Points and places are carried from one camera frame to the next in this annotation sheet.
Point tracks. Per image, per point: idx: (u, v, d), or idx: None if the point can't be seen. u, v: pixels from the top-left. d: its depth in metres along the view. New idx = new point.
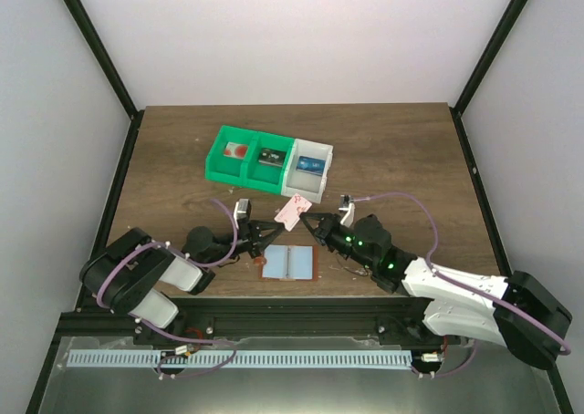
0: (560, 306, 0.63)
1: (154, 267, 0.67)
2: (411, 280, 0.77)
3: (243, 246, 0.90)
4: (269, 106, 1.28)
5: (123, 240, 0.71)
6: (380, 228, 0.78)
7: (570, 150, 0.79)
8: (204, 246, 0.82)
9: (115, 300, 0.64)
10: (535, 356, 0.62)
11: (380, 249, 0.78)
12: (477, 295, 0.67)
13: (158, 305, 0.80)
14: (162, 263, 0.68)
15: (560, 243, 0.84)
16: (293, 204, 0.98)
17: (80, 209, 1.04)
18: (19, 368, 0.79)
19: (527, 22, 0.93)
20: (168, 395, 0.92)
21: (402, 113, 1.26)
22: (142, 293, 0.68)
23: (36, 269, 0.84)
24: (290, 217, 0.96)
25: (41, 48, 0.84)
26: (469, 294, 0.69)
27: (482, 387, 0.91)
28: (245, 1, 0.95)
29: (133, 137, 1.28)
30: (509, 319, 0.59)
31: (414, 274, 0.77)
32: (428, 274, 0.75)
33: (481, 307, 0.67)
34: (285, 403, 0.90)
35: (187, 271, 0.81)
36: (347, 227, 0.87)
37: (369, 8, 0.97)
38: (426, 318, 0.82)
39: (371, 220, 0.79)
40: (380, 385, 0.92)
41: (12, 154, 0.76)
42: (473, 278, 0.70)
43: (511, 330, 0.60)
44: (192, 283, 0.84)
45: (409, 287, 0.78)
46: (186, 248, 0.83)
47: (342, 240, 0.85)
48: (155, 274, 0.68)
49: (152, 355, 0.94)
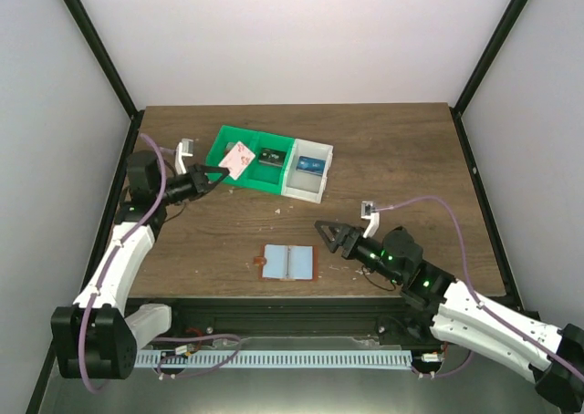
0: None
1: (111, 336, 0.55)
2: (451, 307, 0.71)
3: (190, 191, 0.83)
4: (270, 106, 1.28)
5: (57, 331, 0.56)
6: (411, 243, 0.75)
7: (570, 149, 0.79)
8: (151, 159, 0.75)
9: (116, 375, 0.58)
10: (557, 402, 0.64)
11: (411, 264, 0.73)
12: (530, 344, 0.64)
13: (152, 325, 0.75)
14: (114, 325, 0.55)
15: (560, 243, 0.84)
16: (235, 150, 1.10)
17: (80, 210, 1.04)
18: (19, 368, 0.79)
19: (527, 22, 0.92)
20: (169, 394, 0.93)
21: (402, 114, 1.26)
22: (131, 341, 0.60)
23: (35, 269, 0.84)
24: (235, 167, 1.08)
25: (41, 47, 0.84)
26: (520, 339, 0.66)
27: (481, 387, 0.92)
28: (245, 0, 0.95)
29: (133, 136, 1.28)
30: (571, 379, 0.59)
31: (458, 296, 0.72)
32: (472, 303, 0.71)
33: (528, 353, 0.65)
34: (284, 403, 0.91)
35: (135, 252, 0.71)
36: (374, 243, 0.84)
37: (368, 7, 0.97)
38: (433, 326, 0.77)
39: (401, 232, 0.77)
40: (380, 386, 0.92)
41: (12, 155, 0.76)
42: (525, 321, 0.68)
43: (559, 384, 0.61)
44: (152, 234, 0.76)
45: (444, 310, 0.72)
46: (130, 167, 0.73)
47: (368, 253, 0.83)
48: (122, 332, 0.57)
49: (152, 354, 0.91)
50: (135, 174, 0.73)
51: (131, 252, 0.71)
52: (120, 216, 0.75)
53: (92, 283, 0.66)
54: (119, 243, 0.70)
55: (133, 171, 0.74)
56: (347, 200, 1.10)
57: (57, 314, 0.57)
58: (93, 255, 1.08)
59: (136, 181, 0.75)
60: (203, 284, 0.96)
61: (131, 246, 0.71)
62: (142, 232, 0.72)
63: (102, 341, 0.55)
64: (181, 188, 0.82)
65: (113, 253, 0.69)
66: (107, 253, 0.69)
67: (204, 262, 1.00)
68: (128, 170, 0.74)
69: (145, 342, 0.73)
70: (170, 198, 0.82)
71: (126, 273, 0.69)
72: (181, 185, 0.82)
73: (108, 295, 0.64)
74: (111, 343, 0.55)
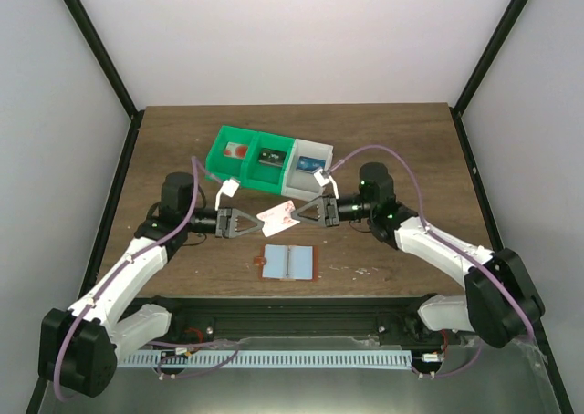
0: (537, 297, 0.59)
1: (91, 353, 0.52)
2: (402, 233, 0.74)
3: (212, 228, 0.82)
4: (270, 106, 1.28)
5: (44, 334, 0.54)
6: (385, 171, 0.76)
7: (570, 149, 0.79)
8: (188, 181, 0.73)
9: (86, 391, 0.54)
10: (492, 337, 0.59)
11: (379, 192, 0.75)
12: (459, 259, 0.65)
13: (145, 331, 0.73)
14: (97, 341, 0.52)
15: (560, 242, 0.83)
16: (284, 210, 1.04)
17: (79, 209, 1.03)
18: (17, 368, 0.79)
19: (527, 23, 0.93)
20: (168, 394, 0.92)
21: (402, 114, 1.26)
22: (110, 361, 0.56)
23: (34, 268, 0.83)
24: (272, 223, 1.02)
25: (40, 46, 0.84)
26: (452, 256, 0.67)
27: (482, 388, 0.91)
28: (245, 0, 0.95)
29: (133, 136, 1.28)
30: (478, 286, 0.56)
31: (409, 225, 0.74)
32: (420, 230, 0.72)
33: (457, 269, 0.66)
34: (285, 403, 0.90)
35: (144, 268, 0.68)
36: (346, 196, 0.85)
37: (368, 7, 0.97)
38: (420, 307, 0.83)
39: (381, 164, 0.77)
40: (380, 385, 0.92)
41: (12, 154, 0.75)
42: (460, 240, 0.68)
43: (478, 298, 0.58)
44: (165, 255, 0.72)
45: (399, 241, 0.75)
46: (167, 185, 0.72)
47: (349, 208, 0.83)
48: (103, 350, 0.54)
49: (152, 355, 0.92)
50: (169, 193, 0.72)
51: (140, 269, 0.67)
52: (140, 231, 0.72)
53: (91, 291, 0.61)
54: (130, 258, 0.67)
55: (168, 190, 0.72)
56: None
57: (49, 315, 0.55)
58: (94, 254, 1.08)
59: (167, 199, 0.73)
60: (203, 284, 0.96)
61: (141, 263, 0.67)
62: (158, 251, 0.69)
63: (82, 355, 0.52)
64: (206, 219, 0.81)
65: (120, 267, 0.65)
66: (113, 267, 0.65)
67: (204, 262, 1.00)
68: (162, 187, 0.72)
69: (134, 347, 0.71)
70: (191, 224, 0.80)
71: (128, 288, 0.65)
72: (207, 217, 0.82)
73: (102, 309, 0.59)
74: (89, 358, 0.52)
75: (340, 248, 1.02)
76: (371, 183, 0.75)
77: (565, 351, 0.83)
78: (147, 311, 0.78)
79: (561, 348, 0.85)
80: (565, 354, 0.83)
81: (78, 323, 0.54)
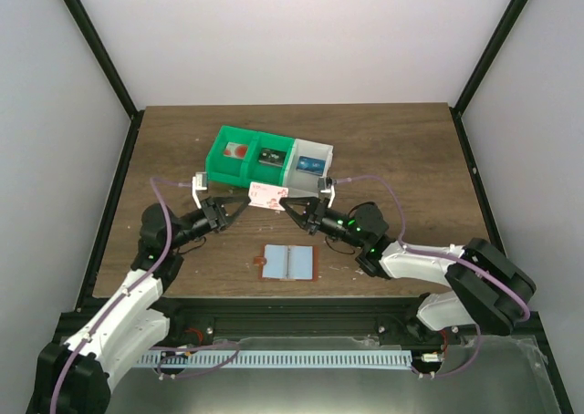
0: (522, 274, 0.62)
1: (88, 388, 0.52)
2: (386, 259, 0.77)
3: (206, 228, 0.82)
4: (269, 106, 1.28)
5: (38, 368, 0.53)
6: (381, 218, 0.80)
7: (571, 148, 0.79)
8: (163, 223, 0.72)
9: None
10: (496, 326, 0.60)
11: (374, 237, 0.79)
12: (436, 262, 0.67)
13: (140, 348, 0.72)
14: (91, 377, 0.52)
15: (560, 240, 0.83)
16: (276, 193, 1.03)
17: (79, 208, 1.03)
18: (18, 369, 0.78)
19: (527, 22, 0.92)
20: (168, 395, 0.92)
21: (402, 113, 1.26)
22: (104, 393, 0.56)
23: (33, 267, 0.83)
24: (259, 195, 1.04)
25: (41, 47, 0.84)
26: (430, 262, 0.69)
27: (482, 388, 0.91)
28: None
29: (133, 137, 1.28)
30: (459, 281, 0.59)
31: (389, 251, 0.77)
32: (399, 250, 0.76)
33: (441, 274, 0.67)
34: (285, 403, 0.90)
35: (140, 302, 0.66)
36: (338, 211, 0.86)
37: (368, 7, 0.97)
38: (418, 310, 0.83)
39: (373, 207, 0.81)
40: (380, 386, 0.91)
41: (12, 154, 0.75)
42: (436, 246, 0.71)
43: (467, 294, 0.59)
44: (161, 287, 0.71)
45: (387, 268, 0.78)
46: (143, 229, 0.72)
47: (334, 223, 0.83)
48: (98, 385, 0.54)
49: (151, 355, 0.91)
50: (149, 237, 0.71)
51: (136, 302, 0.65)
52: (136, 263, 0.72)
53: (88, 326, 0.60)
54: (126, 292, 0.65)
55: (146, 232, 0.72)
56: (347, 200, 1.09)
57: (46, 349, 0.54)
58: (94, 254, 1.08)
59: (148, 240, 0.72)
60: (203, 284, 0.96)
61: (138, 296, 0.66)
62: (151, 284, 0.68)
63: (78, 389, 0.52)
64: (197, 222, 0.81)
65: (117, 302, 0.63)
66: (110, 300, 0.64)
67: (204, 262, 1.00)
68: (140, 232, 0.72)
69: (130, 365, 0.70)
70: (187, 235, 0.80)
71: (123, 322, 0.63)
72: (198, 221, 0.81)
73: (98, 342, 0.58)
74: (85, 392, 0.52)
75: (339, 250, 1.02)
76: (369, 231, 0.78)
77: (566, 351, 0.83)
78: (140, 317, 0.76)
79: (560, 348, 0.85)
80: (566, 353, 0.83)
81: (73, 357, 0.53)
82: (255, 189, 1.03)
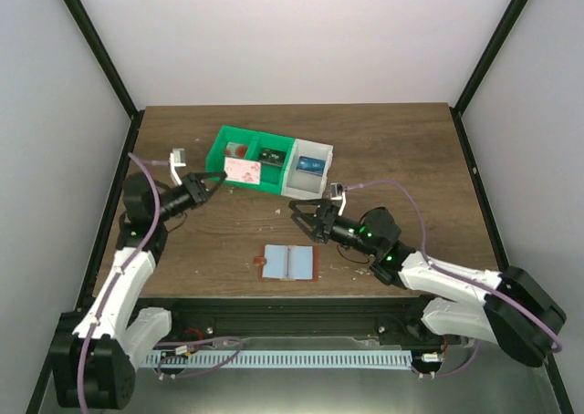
0: (556, 305, 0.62)
1: (109, 367, 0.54)
2: (406, 273, 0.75)
3: (189, 202, 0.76)
4: (269, 106, 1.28)
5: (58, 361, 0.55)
6: (392, 223, 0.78)
7: (570, 147, 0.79)
8: (147, 187, 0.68)
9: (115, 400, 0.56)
10: (526, 357, 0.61)
11: (388, 243, 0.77)
12: (470, 288, 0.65)
13: (152, 336, 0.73)
14: (111, 355, 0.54)
15: (560, 240, 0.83)
16: (250, 168, 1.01)
17: (79, 208, 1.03)
18: (18, 369, 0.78)
19: (527, 21, 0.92)
20: (168, 395, 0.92)
21: (402, 113, 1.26)
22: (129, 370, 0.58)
23: (33, 266, 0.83)
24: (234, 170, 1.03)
25: (41, 47, 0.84)
26: (462, 287, 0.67)
27: (482, 388, 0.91)
28: None
29: (133, 137, 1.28)
30: (498, 313, 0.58)
31: (410, 263, 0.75)
32: (423, 265, 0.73)
33: (473, 299, 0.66)
34: (285, 403, 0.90)
35: (136, 277, 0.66)
36: (349, 219, 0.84)
37: (368, 7, 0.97)
38: (423, 315, 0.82)
39: (386, 213, 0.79)
40: (380, 385, 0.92)
41: (12, 154, 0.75)
42: (466, 270, 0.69)
43: (503, 326, 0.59)
44: (153, 258, 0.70)
45: (405, 281, 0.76)
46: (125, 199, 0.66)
47: (346, 232, 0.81)
48: (119, 363, 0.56)
49: (151, 355, 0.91)
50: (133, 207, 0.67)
51: (133, 278, 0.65)
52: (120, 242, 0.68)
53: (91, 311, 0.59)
54: (119, 271, 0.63)
55: (130, 202, 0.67)
56: (347, 200, 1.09)
57: (57, 343, 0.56)
58: (94, 255, 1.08)
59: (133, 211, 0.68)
60: (203, 284, 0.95)
61: (132, 273, 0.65)
62: (143, 258, 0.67)
63: (100, 370, 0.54)
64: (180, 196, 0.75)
65: (114, 282, 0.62)
66: (105, 284, 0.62)
67: (204, 262, 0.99)
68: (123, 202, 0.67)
69: (145, 352, 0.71)
70: (169, 210, 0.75)
71: (126, 300, 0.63)
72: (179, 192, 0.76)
73: (109, 324, 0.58)
74: (109, 372, 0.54)
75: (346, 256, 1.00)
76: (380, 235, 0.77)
77: (565, 351, 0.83)
78: (146, 311, 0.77)
79: None
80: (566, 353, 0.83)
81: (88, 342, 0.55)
82: (230, 164, 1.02)
